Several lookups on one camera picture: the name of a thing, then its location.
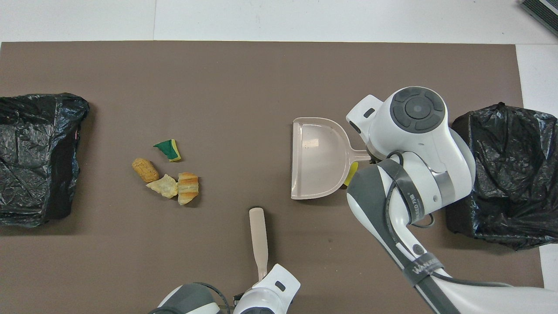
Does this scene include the beige hand brush black bristles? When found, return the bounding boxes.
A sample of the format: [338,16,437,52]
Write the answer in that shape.
[249,208,269,282]

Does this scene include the bin with black bag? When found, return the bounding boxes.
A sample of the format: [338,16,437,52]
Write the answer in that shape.
[446,102,558,251]
[0,92,90,228]

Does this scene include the pale bread piece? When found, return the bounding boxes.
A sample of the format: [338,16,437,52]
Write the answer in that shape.
[146,174,179,199]

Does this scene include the beige plastic dustpan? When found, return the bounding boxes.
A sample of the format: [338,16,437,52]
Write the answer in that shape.
[291,117,371,201]

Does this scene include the green and yellow sponge piece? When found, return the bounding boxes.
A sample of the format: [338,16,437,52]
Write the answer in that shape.
[153,139,182,163]

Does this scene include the plain yellow sponge piece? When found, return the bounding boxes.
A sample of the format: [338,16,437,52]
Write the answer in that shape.
[344,161,359,187]

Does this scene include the brown table mat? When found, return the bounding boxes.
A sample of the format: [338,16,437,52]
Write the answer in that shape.
[0,41,546,314]

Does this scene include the striped croissant toy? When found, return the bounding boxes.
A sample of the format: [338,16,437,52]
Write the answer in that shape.
[177,172,200,205]

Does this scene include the brown peanut-shaped bread toy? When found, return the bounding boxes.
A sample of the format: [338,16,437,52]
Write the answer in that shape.
[132,158,160,184]

